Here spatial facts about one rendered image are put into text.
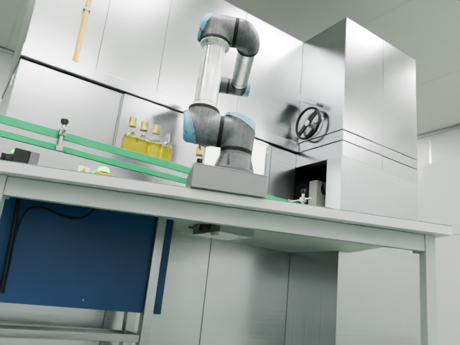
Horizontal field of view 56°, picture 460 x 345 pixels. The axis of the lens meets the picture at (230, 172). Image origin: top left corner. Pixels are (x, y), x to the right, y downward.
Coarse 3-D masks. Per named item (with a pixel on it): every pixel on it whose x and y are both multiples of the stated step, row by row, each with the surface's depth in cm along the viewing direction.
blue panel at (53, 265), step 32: (0, 224) 149; (32, 224) 155; (64, 224) 161; (96, 224) 168; (128, 224) 175; (0, 256) 148; (32, 256) 153; (64, 256) 159; (96, 256) 166; (128, 256) 173; (32, 288) 152; (64, 288) 157; (96, 288) 164; (128, 288) 171; (160, 288) 178
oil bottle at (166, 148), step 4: (164, 144) 202; (168, 144) 204; (164, 148) 202; (168, 148) 203; (160, 152) 202; (164, 152) 202; (168, 152) 203; (160, 156) 201; (164, 156) 201; (168, 156) 203; (168, 160) 202
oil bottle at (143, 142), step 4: (140, 136) 197; (144, 136) 198; (140, 140) 196; (144, 140) 197; (148, 140) 198; (140, 144) 196; (144, 144) 197; (148, 144) 198; (136, 148) 195; (140, 148) 196; (144, 148) 197; (148, 148) 198; (140, 152) 195; (144, 152) 196
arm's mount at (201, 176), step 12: (192, 168) 143; (204, 168) 142; (216, 168) 142; (228, 168) 143; (192, 180) 140; (204, 180) 141; (216, 180) 141; (228, 180) 142; (240, 180) 143; (252, 180) 144; (264, 180) 145; (228, 192) 142; (240, 192) 142; (252, 192) 143; (264, 192) 143
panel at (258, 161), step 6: (258, 144) 255; (210, 150) 235; (216, 150) 237; (258, 150) 254; (264, 150) 257; (210, 156) 234; (216, 156) 237; (252, 156) 250; (258, 156) 253; (264, 156) 256; (210, 162) 234; (252, 162) 250; (258, 162) 252; (258, 168) 251
